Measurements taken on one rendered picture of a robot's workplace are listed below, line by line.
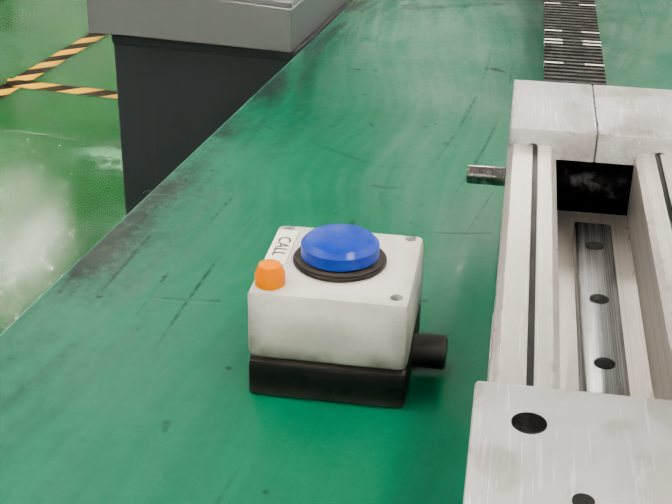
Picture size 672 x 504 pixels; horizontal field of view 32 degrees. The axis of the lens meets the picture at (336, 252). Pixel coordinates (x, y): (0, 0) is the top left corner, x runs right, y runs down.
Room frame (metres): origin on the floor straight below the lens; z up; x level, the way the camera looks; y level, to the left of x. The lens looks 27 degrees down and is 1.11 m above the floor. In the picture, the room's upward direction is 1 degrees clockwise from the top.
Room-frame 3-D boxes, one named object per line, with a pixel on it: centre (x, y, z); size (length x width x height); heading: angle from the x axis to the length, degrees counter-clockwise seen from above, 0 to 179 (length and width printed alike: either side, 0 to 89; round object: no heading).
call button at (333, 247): (0.53, 0.00, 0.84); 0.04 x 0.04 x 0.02
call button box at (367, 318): (0.53, -0.01, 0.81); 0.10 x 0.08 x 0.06; 81
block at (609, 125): (0.68, -0.14, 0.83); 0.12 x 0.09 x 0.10; 81
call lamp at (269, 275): (0.50, 0.03, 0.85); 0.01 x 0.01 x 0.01
